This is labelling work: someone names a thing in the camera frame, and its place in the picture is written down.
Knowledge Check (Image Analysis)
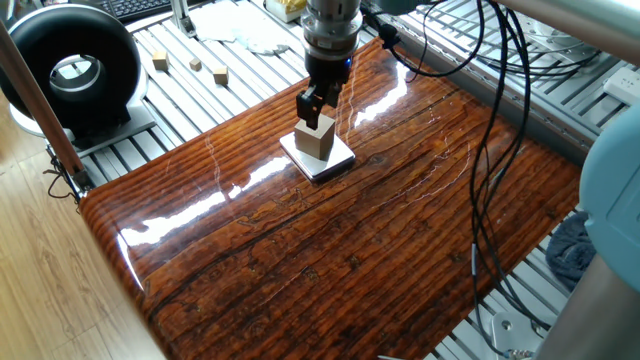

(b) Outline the wood grain table cover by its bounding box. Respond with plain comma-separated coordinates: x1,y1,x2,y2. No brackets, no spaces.
78,37,584,360

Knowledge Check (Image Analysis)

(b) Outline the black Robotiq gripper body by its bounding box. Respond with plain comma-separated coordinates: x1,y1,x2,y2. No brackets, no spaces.
304,52,353,105

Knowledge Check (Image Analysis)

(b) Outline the slanted frame post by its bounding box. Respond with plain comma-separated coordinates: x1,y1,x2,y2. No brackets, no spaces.
0,18,95,194

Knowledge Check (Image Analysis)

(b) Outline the metal base plate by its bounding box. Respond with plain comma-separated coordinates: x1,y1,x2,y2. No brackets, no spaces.
490,310,554,360

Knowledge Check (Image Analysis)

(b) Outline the large light wooden cube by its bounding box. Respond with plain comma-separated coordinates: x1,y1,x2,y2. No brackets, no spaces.
293,113,337,162

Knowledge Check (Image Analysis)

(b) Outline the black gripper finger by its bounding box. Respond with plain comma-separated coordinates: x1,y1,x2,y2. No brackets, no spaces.
322,81,347,120
295,83,327,132

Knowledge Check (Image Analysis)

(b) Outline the black ring shaped device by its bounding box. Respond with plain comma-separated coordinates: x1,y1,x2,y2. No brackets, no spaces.
0,3,157,157

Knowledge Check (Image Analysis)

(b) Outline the white crumpled cloth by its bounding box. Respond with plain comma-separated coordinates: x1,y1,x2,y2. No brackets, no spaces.
188,0,292,56

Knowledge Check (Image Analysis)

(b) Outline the black computer keyboard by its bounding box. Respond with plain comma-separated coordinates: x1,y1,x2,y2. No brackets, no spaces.
94,0,175,24

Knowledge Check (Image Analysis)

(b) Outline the black gripper cable bundle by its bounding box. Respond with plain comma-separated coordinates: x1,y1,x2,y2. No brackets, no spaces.
372,0,604,359

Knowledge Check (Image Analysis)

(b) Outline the short aluminium post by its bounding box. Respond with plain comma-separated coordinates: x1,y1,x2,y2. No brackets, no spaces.
168,0,198,40

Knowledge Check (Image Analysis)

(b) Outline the white power strip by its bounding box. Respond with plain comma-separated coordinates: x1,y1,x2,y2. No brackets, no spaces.
602,65,640,107

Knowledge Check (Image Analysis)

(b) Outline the yellow plastic item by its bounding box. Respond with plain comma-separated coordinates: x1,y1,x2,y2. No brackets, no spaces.
263,0,308,24

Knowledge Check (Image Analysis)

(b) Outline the grey blue cloth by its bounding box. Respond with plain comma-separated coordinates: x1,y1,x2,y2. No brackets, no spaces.
544,211,599,293

